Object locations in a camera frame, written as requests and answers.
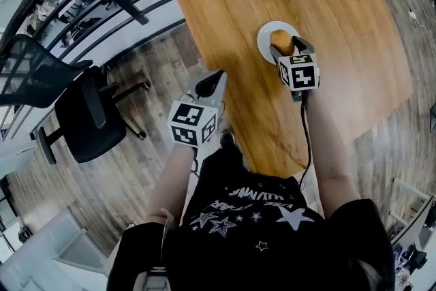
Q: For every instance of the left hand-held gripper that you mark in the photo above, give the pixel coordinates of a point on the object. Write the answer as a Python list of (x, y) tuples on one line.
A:
[(192, 121)]

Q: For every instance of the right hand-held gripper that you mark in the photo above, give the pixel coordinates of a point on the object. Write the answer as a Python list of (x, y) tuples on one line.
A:
[(299, 75)]

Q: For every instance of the golden brown bread food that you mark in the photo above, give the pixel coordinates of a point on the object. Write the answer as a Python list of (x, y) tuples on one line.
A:
[(281, 40)]

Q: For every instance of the white round plate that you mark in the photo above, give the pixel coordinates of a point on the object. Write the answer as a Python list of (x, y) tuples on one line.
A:
[(265, 35)]

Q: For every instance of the person's left forearm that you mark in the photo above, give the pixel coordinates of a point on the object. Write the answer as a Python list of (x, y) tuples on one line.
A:
[(170, 180)]

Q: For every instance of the person's right forearm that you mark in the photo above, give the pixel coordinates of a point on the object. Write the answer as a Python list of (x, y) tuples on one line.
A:
[(327, 150)]

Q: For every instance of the person's dark shoe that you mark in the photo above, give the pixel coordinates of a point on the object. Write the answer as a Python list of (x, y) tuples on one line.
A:
[(227, 137)]

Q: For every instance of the black mesh office chair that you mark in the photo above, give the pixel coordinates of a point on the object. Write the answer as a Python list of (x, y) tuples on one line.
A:
[(81, 119)]

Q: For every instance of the black star print shirt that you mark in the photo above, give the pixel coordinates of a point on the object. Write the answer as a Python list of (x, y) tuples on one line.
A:
[(245, 235)]

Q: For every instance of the white low cabinet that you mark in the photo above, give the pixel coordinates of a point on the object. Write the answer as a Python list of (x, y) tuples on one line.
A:
[(51, 248)]

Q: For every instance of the white metal frame desk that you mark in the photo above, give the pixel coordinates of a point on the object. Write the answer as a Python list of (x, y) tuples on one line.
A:
[(408, 201)]

